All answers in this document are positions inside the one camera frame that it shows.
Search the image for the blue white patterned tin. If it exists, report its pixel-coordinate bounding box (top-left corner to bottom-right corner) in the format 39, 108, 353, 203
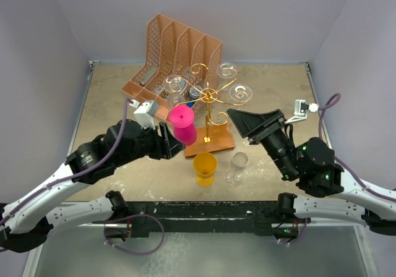
189, 85, 203, 100

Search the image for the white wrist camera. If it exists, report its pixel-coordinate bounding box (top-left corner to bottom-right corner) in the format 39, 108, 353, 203
285, 100, 319, 124
129, 100, 159, 129

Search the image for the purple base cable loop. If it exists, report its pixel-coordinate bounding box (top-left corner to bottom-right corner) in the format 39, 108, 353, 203
103, 212, 165, 255

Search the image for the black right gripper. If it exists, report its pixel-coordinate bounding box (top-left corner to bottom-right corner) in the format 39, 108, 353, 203
225, 109, 297, 180

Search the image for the clear round wine glass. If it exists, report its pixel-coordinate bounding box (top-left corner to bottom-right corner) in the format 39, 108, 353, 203
217, 62, 238, 88

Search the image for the clear flute wine glass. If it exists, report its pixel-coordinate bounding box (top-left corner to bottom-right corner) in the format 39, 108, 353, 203
229, 84, 253, 106

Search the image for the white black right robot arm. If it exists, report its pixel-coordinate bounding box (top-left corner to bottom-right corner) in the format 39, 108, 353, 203
226, 109, 395, 236

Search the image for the pink plastic goblet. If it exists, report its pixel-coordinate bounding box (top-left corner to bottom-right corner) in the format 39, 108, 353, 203
168, 105, 197, 147

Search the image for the silver table frame rail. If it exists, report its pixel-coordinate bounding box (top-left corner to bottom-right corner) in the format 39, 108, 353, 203
21, 59, 378, 277

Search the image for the clear lying wine glass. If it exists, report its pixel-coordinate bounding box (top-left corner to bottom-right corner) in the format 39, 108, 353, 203
225, 151, 249, 187

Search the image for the clear tall wine glass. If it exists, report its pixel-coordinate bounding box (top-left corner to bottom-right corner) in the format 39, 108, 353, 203
162, 74, 186, 110

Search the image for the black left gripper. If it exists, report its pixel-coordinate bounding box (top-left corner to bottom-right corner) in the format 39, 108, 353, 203
116, 121, 185, 167

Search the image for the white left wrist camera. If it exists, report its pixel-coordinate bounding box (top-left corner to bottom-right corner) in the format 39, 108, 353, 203
129, 100, 159, 129

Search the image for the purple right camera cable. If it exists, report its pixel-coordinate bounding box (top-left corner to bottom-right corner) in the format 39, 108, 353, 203
317, 93, 396, 203

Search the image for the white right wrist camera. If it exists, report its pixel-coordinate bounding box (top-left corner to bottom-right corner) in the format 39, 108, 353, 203
285, 100, 319, 124

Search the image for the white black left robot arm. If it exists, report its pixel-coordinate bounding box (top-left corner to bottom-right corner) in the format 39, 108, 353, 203
1, 119, 185, 253

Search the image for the yellow plastic goblet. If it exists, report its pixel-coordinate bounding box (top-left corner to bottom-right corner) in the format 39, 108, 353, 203
193, 153, 217, 187

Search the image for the orange plastic file organizer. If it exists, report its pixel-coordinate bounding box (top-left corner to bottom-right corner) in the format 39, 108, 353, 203
122, 14, 223, 121

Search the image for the gold wire wine glass rack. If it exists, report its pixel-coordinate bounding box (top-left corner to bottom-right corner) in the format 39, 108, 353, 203
177, 77, 238, 158

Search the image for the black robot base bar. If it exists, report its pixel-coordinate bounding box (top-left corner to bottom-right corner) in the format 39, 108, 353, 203
105, 201, 311, 237

